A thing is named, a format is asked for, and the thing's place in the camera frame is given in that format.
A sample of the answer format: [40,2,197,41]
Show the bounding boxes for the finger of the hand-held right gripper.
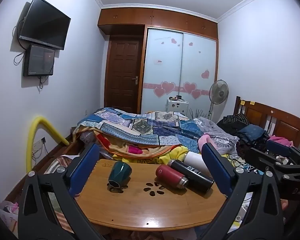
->
[249,147,300,175]
[266,139,300,165]

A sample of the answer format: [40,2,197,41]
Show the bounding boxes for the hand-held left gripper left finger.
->
[17,143,103,240]

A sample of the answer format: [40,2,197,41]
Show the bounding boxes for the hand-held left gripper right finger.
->
[197,142,286,240]

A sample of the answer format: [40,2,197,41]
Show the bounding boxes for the pile of dark clothes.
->
[216,114,271,160]

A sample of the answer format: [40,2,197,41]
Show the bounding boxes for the pink garment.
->
[268,135,294,147]

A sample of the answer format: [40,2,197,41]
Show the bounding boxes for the black thermos bottle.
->
[167,159,215,194]

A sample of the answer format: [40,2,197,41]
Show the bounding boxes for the white thermos bottle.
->
[184,151,207,176]

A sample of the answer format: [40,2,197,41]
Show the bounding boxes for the wooden bed headboard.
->
[233,96,300,153]

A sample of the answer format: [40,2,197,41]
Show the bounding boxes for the striped cloth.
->
[43,155,81,176]

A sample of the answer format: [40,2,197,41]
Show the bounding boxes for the grey printed bedsheet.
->
[193,117,240,156]

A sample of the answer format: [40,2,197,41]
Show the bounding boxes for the dark green cup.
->
[108,161,133,188]

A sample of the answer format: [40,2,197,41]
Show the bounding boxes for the red thermos bottle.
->
[155,164,189,189]

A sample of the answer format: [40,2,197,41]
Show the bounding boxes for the magenta cloth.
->
[128,145,143,156]

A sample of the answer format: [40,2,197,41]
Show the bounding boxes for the yellow foam tube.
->
[25,116,70,173]

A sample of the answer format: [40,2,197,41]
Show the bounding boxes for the yellow orange fleece blanket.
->
[94,132,190,165]

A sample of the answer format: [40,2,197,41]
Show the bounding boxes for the blue patchwork quilt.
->
[76,107,217,153]

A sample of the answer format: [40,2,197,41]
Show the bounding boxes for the wooden lap table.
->
[76,159,228,227]

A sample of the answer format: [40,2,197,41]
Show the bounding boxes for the small white cabinet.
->
[166,97,190,117]

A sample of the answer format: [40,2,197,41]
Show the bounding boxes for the standing electric fan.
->
[206,79,229,120]

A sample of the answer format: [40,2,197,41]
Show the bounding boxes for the white plastic bag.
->
[0,200,19,232]

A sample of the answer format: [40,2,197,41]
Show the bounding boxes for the brown wooden door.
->
[104,35,144,114]

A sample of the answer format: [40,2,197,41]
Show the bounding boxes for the frosted sliding wardrobe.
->
[140,25,219,118]

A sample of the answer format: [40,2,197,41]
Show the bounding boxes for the wooden overhead cabinet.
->
[97,8,219,41]

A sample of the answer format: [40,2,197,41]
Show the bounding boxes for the tangle of cables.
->
[226,152,259,177]

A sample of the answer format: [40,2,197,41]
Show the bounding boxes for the small wall-mounted monitor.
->
[23,44,56,77]

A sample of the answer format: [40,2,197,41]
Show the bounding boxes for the black television cable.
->
[12,16,30,65]

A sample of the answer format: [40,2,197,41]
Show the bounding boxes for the wall-mounted black television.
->
[18,0,72,51]

